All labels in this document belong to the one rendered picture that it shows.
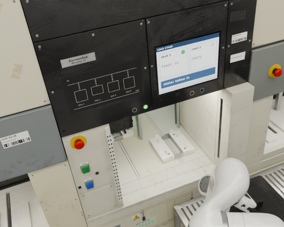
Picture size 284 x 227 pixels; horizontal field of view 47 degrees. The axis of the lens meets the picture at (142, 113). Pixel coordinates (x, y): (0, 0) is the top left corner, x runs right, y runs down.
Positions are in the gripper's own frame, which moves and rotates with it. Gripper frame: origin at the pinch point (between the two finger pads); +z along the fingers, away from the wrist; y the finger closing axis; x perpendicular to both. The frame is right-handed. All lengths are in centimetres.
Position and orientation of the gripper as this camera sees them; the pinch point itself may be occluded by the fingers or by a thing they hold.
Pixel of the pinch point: (252, 204)
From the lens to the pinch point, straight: 146.4
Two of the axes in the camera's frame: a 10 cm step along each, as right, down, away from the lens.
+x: -6.0, 7.7, 2.3
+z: 7.2, 3.9, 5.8
